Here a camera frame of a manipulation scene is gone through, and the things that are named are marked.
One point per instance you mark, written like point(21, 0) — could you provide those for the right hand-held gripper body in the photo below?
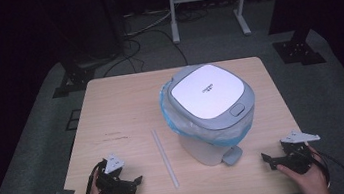
point(297, 156)

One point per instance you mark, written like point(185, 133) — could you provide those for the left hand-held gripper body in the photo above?
point(115, 184)

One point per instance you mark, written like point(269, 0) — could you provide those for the person's right hand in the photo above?
point(310, 183)

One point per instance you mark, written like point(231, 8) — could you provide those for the white plastic straw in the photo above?
point(165, 160)

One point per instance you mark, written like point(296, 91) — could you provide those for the grey tape strip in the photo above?
point(65, 193)

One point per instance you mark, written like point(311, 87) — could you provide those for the blue plastic trash bag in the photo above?
point(176, 116)

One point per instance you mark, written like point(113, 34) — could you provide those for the white pedal trash can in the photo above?
point(208, 92)

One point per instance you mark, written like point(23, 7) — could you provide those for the black stand base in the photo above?
point(298, 50)
point(73, 79)

